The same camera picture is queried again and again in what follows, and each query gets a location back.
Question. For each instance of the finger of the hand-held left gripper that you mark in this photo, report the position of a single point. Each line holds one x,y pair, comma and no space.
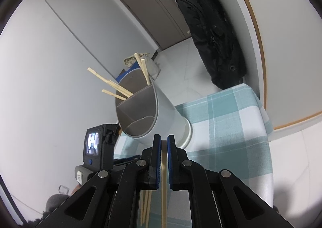
125,162

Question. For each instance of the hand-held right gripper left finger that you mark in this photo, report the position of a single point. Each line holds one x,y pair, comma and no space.
158,157

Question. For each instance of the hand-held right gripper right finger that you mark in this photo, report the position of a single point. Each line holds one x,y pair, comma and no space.
170,160

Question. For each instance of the grey utensil holder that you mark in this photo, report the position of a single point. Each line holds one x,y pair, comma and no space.
166,112

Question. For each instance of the teal checked tablecloth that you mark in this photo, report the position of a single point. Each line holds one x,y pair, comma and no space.
226,130

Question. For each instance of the blue cardboard box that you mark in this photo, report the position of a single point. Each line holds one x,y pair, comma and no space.
123,75

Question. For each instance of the beige cloth sack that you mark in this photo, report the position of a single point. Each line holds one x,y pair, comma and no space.
153,67

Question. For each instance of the black hanging backpack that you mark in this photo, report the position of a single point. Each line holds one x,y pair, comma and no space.
213,41

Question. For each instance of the brown door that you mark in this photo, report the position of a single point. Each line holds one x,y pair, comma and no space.
151,16

